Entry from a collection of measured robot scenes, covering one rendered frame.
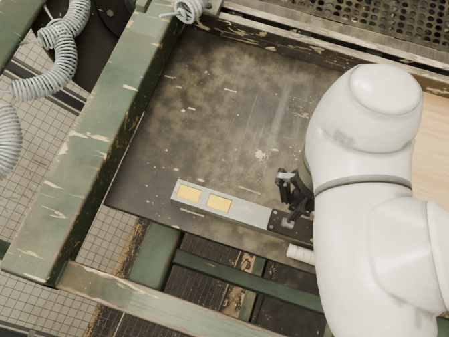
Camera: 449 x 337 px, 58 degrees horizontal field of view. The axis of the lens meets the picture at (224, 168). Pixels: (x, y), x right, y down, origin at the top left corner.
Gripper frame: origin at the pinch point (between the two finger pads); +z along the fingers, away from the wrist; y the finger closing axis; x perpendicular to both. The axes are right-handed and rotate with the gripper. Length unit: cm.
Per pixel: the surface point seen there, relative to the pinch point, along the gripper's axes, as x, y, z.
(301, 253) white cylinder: -4.6, 4.9, 13.5
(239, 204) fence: 1.2, -10.9, 12.5
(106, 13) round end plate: 62, -77, 40
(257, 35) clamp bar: 46, -20, 12
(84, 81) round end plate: 35, -73, 43
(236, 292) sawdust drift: 9, 4, 261
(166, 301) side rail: -22.9, -18.7, 11.5
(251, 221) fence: -1.6, -7.3, 12.5
